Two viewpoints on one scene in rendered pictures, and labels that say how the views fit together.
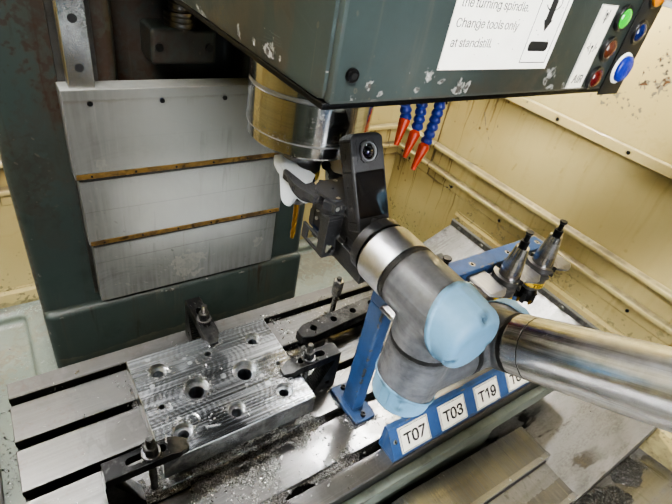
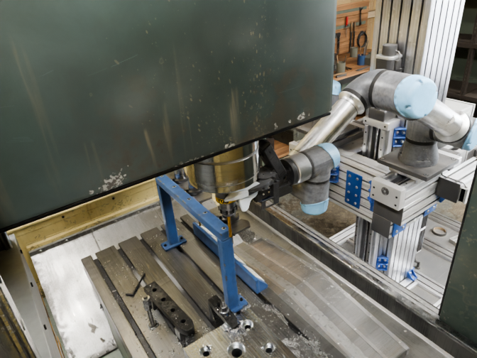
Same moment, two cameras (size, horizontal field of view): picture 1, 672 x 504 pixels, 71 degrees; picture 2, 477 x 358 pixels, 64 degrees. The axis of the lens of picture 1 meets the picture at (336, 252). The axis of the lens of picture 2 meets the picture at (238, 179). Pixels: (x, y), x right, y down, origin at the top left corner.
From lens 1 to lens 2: 0.94 m
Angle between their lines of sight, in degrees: 68
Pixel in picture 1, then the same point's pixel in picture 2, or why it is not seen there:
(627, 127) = not seen: hidden behind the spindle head
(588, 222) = not seen: hidden behind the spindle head
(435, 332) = (335, 158)
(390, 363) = (324, 191)
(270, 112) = (254, 163)
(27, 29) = not seen: outside the picture
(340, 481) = (284, 309)
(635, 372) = (332, 127)
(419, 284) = (321, 155)
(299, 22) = (319, 94)
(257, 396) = (256, 338)
